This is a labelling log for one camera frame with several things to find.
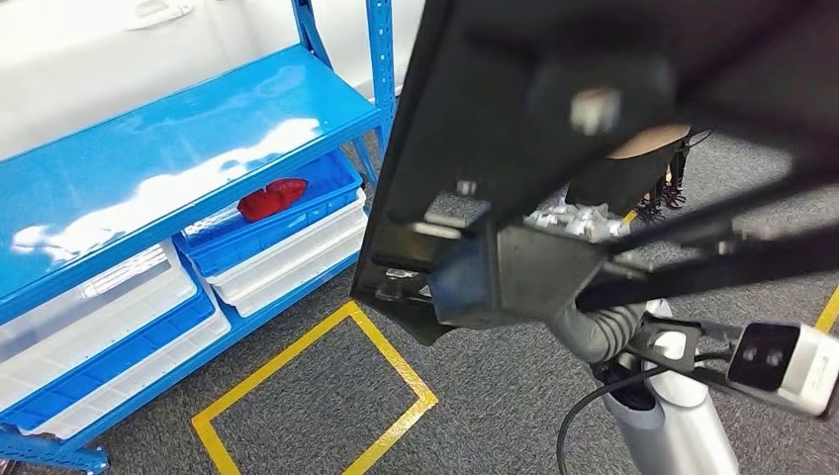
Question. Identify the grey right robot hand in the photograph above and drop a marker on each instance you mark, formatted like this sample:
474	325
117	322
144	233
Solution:
567	331

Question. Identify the white car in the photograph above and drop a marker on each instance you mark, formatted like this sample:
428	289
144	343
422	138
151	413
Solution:
65	65

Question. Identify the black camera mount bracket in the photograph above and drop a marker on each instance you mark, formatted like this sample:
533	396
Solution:
695	347

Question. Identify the person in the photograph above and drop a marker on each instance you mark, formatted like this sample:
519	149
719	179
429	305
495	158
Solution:
616	177

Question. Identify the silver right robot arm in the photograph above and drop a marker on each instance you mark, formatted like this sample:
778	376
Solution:
675	426

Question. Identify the red plastic part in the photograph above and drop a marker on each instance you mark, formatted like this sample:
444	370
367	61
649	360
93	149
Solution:
269	200

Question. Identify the blue plastic bin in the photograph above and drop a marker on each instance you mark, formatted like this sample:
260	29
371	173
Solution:
151	341
295	223

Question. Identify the clear white plastic bin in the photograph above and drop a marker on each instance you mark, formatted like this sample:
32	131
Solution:
98	328

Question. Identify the black ribbed stand foot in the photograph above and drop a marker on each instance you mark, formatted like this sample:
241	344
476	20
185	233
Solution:
649	206
675	183

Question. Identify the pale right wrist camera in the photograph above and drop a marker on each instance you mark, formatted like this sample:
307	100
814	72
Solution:
806	370

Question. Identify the black plastic mounting plate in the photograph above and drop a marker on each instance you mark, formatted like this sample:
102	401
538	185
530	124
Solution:
491	98

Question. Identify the blue metal shelf rack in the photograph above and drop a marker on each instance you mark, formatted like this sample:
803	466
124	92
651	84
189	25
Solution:
131	164

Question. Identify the yellow floor tape square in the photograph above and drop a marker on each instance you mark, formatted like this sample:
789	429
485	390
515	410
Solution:
829	311

